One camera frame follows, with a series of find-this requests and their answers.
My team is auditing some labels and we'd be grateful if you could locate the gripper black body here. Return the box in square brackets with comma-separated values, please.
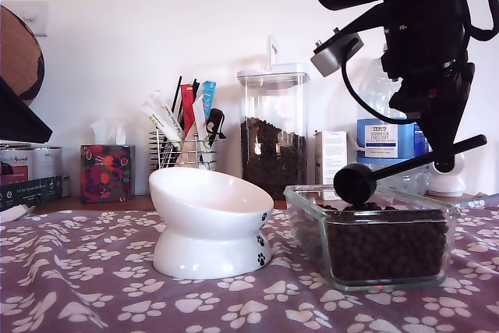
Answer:
[384, 27, 476, 97]

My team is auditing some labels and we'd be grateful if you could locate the black plastic measuring scoop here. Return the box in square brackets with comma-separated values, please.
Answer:
[333, 133, 489, 207]

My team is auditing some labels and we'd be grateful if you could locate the brown cat food kibble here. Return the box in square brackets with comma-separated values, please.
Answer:
[239, 115, 308, 193]
[322, 200, 449, 284]

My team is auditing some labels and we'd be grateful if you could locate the white tilted ceramic pet bowl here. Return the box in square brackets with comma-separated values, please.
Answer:
[147, 168, 275, 281]

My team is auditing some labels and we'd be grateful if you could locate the white tin red label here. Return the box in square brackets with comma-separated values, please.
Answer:
[0, 143, 37, 186]

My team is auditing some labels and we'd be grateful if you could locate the plain white tin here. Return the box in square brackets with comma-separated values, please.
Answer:
[34, 146, 63, 180]

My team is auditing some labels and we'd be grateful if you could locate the large clear water bottle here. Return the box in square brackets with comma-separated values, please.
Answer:
[356, 55, 432, 197]

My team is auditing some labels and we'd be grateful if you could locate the brown cork globe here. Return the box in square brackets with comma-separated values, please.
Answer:
[0, 5, 45, 110]

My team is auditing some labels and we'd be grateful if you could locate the dark green flat box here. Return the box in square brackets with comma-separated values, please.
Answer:
[0, 175, 64, 212]

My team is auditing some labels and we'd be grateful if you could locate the white flat dish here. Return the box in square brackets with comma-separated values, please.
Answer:
[0, 204, 36, 225]

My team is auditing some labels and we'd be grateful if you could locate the white tissue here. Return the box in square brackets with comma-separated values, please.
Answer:
[89, 117, 128, 147]

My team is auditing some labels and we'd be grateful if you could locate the floral tissue box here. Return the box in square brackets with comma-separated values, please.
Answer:
[80, 144, 136, 204]

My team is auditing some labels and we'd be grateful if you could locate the small white cardboard carton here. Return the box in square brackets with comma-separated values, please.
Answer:
[313, 130, 349, 186]

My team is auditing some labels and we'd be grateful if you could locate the white sachet green print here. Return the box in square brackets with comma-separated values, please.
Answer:
[140, 101, 184, 153]

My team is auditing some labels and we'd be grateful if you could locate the white sachet black print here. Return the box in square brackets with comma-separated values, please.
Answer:
[150, 90, 184, 141]

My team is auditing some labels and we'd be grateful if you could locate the clear glass rectangular container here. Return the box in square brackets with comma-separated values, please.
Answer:
[283, 183, 460, 292]

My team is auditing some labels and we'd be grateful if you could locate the tall clear jar white lid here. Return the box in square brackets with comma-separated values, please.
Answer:
[236, 35, 312, 201]

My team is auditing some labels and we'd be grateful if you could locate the thin black straw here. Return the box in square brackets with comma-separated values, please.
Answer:
[170, 75, 183, 118]

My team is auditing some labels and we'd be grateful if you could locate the red sachet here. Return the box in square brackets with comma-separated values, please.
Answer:
[179, 83, 196, 137]

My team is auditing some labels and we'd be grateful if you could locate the plain white sachet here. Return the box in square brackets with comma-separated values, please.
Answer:
[190, 94, 208, 145]

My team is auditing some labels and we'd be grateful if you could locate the blue sachet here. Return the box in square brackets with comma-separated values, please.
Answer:
[200, 80, 218, 120]

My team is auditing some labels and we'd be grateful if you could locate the black hair clip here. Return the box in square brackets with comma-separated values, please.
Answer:
[203, 108, 227, 147]

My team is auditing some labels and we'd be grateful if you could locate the purple paw-print cloth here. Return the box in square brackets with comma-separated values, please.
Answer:
[0, 195, 499, 333]

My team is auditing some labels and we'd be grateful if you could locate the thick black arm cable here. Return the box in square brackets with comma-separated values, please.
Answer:
[463, 0, 499, 42]

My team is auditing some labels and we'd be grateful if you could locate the small white round camera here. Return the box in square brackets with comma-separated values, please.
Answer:
[427, 149, 468, 198]

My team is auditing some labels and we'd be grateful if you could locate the thin black camera cable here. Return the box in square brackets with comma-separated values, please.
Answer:
[340, 51, 424, 126]

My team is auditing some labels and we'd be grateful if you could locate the white wall switch plate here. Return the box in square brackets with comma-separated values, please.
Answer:
[21, 0, 51, 37]

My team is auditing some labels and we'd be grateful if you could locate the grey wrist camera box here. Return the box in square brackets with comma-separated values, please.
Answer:
[310, 0, 387, 79]

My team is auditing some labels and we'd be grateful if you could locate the chrome wire holder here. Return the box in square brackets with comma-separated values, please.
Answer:
[148, 129, 217, 172]

